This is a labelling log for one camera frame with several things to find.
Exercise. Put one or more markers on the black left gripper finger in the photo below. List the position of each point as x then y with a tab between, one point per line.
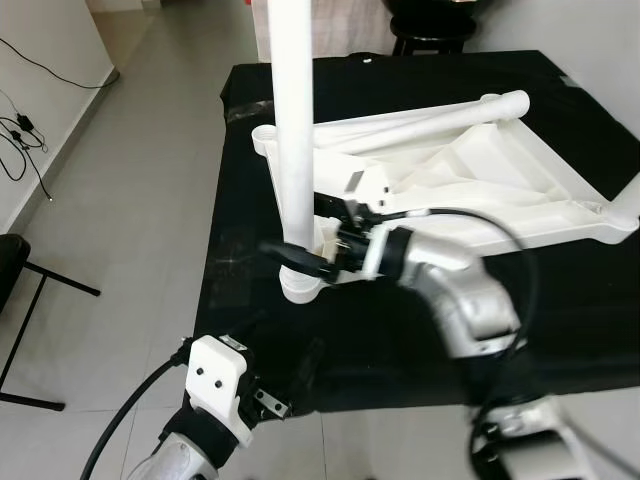
243	330
308	368

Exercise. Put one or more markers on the white plastic table leg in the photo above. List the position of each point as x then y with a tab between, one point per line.
295	120
480	110
400	125
630	200

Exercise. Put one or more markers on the white plastic table top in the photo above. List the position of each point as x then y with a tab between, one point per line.
500	180

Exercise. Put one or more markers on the grey tape strip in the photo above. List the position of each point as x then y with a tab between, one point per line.
245	107

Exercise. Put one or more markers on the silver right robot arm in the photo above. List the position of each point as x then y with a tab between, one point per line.
470	300

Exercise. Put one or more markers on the black wooden stool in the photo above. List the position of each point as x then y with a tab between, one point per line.
430	40

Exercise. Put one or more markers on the black folding chair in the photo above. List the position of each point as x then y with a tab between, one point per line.
8	270

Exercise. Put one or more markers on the pink patterned cloth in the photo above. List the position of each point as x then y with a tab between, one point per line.
350	30

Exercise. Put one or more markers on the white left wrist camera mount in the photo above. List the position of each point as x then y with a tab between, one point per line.
215	375

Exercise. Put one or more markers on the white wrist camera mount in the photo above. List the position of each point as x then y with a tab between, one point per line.
370	185
215	375

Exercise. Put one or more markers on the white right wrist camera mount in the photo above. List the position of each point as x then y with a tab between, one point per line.
370	185

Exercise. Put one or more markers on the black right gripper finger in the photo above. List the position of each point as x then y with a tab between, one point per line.
300	260
332	205

